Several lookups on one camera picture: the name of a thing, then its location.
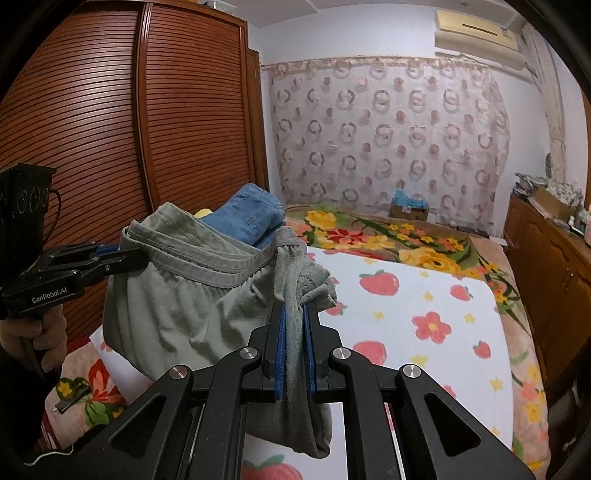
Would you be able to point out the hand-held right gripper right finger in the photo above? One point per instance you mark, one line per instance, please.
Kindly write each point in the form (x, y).
(309, 350)

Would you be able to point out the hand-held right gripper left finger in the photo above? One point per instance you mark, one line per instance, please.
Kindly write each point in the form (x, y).
(278, 350)

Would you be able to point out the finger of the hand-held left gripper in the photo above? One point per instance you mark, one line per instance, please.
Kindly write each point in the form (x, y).
(69, 256)
(120, 263)

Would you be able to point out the grey-green pants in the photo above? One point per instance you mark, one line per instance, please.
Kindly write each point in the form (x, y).
(184, 300)

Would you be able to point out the person's left hand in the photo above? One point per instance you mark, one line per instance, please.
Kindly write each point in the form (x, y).
(51, 332)

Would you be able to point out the yellow cloth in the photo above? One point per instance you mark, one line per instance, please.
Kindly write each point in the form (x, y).
(203, 214)

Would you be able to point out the white strawberry print sheet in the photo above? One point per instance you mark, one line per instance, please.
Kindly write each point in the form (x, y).
(415, 295)

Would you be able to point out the floral blanket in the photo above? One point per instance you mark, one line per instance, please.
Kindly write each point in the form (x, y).
(369, 235)

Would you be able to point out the folded blue jeans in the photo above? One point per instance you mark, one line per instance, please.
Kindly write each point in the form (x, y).
(249, 212)

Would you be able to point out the wooden slatted wardrobe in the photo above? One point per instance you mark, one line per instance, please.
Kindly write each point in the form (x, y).
(92, 115)

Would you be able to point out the small cardboard box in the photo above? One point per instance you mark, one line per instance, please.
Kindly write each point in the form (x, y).
(408, 213)

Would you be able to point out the wooden cabinet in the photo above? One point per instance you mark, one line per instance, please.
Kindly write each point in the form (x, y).
(545, 258)

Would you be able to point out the grey printed paper pile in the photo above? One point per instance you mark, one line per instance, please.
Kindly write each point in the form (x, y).
(531, 184)

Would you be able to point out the open cardboard box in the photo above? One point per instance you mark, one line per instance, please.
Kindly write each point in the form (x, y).
(554, 205)

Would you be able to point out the white wrapped pipe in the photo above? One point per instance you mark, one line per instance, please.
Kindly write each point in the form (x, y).
(556, 129)

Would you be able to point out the wall air conditioner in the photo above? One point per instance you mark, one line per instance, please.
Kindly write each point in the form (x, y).
(475, 37)

